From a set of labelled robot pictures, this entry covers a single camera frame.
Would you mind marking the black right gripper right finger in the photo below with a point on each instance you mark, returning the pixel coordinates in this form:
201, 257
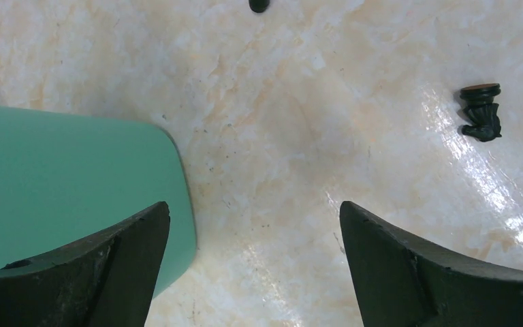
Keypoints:
401, 279

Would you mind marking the green plastic trash bin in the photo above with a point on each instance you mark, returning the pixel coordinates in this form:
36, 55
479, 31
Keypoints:
65, 176

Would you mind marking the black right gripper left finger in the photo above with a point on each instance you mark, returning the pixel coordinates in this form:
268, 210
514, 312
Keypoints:
103, 279

